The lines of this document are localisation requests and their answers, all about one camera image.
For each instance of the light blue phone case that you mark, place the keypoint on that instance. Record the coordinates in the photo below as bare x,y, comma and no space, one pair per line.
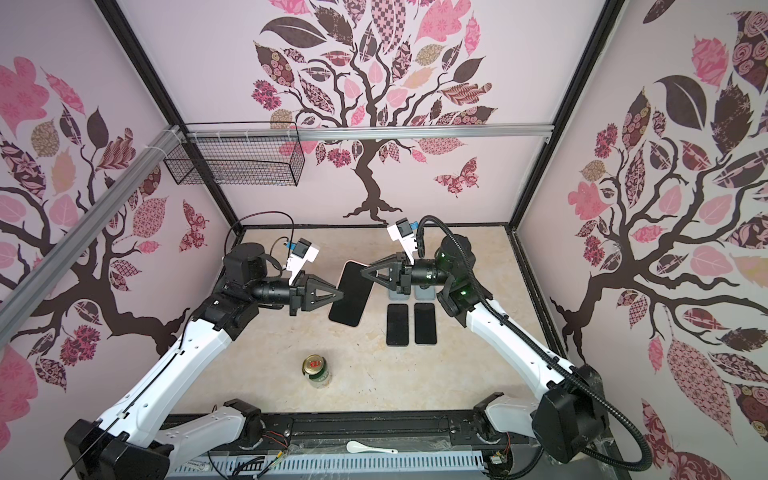
424,294
396,297

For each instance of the white plastic spoon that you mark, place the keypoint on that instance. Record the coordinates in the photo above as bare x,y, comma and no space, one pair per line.
356,447

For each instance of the black wire basket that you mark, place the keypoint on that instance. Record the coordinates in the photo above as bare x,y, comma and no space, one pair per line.
257,153

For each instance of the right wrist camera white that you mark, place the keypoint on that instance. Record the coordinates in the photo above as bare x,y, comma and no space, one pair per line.
404,232

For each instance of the black smartphone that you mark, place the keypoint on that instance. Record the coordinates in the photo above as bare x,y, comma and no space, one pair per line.
356,290
397,332
425,331

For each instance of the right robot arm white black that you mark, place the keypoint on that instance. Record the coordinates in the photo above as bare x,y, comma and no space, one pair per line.
561,417

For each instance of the green beverage can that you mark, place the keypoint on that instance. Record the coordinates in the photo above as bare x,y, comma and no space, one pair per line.
316,371

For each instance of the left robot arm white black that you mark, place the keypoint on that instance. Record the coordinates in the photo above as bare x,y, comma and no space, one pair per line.
129,441

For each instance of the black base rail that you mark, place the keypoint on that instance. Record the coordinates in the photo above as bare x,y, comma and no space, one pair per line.
411,431

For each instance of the white slotted cable duct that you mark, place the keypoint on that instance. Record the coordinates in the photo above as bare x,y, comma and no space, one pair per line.
318,466

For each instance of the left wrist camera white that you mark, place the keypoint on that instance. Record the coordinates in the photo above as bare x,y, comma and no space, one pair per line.
300,253

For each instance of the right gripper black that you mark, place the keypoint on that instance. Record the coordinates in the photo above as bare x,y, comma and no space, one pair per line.
405,275

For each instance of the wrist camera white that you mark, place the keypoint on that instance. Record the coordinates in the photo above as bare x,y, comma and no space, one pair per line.
300,253
404,232

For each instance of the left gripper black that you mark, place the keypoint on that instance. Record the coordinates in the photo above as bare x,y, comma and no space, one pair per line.
303,293

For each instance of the aluminium rail left wall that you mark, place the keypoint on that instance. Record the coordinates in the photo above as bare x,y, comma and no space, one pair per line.
25,298

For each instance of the aluminium rail wall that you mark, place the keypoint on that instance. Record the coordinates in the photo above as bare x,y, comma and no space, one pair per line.
372,132
25,298

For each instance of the aluminium rail back wall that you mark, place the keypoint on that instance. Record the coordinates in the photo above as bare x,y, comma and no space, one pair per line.
372,132

